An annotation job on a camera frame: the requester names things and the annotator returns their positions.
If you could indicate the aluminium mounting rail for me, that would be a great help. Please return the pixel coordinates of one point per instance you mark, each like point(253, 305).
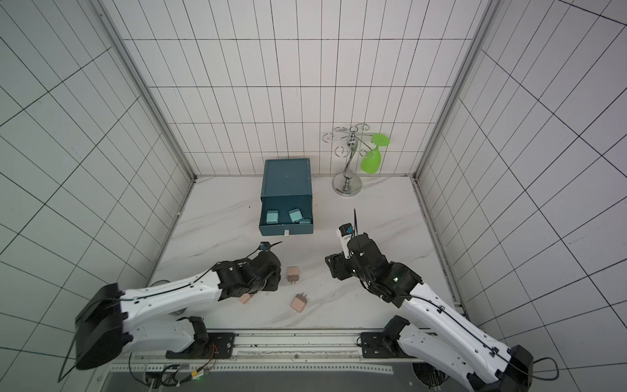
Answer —
point(345, 350)

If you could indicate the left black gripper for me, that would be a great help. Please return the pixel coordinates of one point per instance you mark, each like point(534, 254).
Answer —
point(273, 281)

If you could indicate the chrome glass holder stand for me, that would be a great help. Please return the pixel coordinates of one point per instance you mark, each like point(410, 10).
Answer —
point(346, 140)

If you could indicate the pink plug left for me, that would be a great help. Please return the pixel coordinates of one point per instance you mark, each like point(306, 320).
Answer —
point(245, 298)

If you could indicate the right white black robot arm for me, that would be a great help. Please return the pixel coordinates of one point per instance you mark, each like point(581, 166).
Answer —
point(441, 318)

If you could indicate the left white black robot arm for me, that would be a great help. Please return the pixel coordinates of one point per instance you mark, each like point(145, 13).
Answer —
point(166, 317)

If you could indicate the green plastic wine glass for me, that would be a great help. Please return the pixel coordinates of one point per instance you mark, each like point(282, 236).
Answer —
point(372, 159)

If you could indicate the teal drawer cabinet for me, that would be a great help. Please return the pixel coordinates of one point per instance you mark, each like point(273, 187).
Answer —
point(287, 177)

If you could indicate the teal drawer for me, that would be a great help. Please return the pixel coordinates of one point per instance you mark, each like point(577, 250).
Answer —
point(283, 205)

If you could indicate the pink plug top centre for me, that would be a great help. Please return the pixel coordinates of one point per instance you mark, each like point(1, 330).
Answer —
point(293, 274)

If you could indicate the pink plug bottom centre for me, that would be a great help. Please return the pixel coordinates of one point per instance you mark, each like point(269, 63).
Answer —
point(299, 302)

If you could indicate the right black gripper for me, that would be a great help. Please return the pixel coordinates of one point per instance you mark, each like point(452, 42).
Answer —
point(357, 242)

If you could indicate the pink plug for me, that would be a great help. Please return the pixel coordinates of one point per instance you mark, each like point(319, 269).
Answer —
point(299, 302)
point(245, 298)
point(293, 274)

